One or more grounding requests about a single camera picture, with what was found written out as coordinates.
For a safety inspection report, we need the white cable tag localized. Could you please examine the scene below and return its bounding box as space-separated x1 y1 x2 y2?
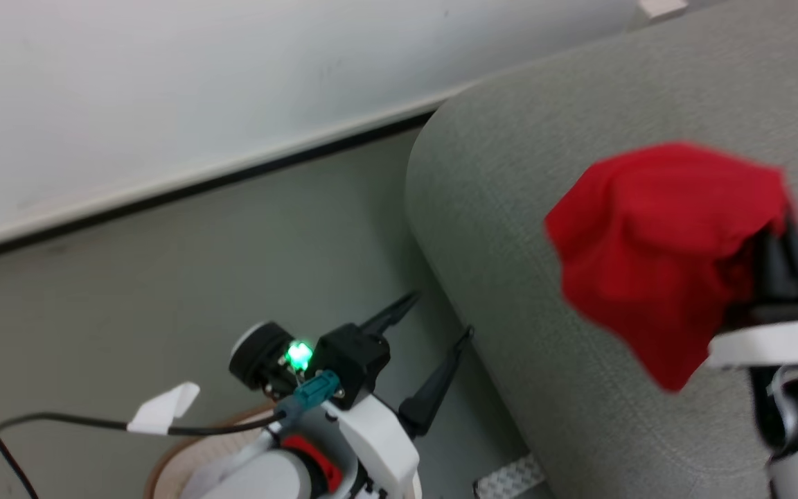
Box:
126 381 201 436

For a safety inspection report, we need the textured silver sofa foot plate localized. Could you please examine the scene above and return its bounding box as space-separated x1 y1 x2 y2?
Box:
473 453 547 499

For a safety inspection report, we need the grey fabric sofa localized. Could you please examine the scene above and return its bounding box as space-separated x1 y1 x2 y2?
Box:
404 0 798 499

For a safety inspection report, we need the red clothing item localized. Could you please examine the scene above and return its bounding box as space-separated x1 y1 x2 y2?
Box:
543 141 798 394

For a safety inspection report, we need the small white block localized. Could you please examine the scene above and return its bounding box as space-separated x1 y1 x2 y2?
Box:
637 0 689 20

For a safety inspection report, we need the thin black cable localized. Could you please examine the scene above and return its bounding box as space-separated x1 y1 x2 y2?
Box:
0 408 289 499

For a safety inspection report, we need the white laundry basket brown rim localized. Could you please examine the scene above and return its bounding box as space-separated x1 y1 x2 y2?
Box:
145 405 282 499

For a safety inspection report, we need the white and black baseboard strip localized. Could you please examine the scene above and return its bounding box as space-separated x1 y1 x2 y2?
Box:
0 85 472 268

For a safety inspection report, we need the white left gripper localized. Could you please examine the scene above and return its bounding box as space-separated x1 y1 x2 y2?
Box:
327 291 475 499

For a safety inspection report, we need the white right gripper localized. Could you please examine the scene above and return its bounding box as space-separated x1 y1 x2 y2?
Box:
707 215 798 370

